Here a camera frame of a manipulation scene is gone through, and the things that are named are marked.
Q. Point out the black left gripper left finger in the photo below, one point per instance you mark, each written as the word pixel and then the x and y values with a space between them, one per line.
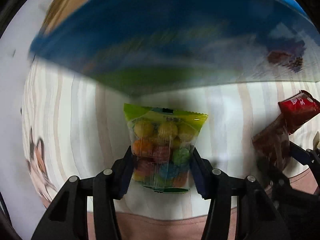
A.
pixel 66 216

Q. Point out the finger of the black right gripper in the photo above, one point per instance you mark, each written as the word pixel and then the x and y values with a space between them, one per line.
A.
pixel 302 156
pixel 272 177

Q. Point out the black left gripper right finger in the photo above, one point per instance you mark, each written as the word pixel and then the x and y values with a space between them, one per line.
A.
pixel 256 215

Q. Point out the dark red sauce packet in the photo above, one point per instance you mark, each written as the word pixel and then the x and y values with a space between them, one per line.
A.
pixel 273 143

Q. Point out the bright red snack packet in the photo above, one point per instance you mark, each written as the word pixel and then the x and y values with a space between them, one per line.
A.
pixel 298 109

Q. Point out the colourful candy ball bag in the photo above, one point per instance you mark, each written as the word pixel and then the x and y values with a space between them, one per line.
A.
pixel 162 141

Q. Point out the small white red candy packet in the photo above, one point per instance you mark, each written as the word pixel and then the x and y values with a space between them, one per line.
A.
pixel 316 140

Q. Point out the blue green cardboard box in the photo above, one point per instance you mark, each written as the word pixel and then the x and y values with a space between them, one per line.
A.
pixel 147 46

